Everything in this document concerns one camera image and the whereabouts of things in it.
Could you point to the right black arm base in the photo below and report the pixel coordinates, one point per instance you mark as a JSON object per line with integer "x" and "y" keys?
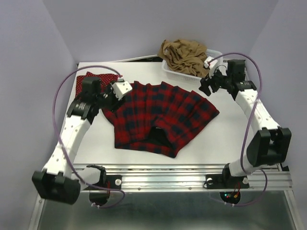
{"x": 230, "y": 186}

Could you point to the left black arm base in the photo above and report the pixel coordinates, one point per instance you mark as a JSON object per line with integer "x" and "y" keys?
{"x": 106, "y": 193}

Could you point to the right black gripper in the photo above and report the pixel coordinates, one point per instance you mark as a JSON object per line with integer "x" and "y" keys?
{"x": 207, "y": 81}

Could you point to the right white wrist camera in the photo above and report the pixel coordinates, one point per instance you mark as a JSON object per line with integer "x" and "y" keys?
{"x": 211, "y": 64}

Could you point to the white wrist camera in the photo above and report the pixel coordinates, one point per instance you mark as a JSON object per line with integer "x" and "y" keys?
{"x": 121, "y": 89}
{"x": 211, "y": 64}

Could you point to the white board strip behind table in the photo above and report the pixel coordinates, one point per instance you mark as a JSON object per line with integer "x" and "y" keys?
{"x": 139, "y": 59}

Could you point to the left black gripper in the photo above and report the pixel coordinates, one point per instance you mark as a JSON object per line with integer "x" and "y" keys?
{"x": 117, "y": 103}

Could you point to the white plastic basket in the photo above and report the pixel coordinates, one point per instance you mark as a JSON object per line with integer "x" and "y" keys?
{"x": 186, "y": 77}

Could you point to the aluminium frame rails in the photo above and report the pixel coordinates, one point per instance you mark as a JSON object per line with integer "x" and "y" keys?
{"x": 179, "y": 178}

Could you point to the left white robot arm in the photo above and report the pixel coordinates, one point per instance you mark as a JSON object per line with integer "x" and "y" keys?
{"x": 58, "y": 180}

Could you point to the tan brown skirt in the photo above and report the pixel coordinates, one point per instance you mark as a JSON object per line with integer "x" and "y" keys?
{"x": 184, "y": 56}

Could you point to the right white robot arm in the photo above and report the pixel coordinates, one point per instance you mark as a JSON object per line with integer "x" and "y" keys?
{"x": 270, "y": 143}

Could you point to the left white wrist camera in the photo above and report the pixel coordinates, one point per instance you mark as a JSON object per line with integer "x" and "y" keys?
{"x": 121, "y": 89}

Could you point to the red polka dot skirt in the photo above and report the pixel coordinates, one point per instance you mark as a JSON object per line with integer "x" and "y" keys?
{"x": 105, "y": 79}

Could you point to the red black plaid skirt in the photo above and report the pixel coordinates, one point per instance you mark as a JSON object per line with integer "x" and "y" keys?
{"x": 161, "y": 119}

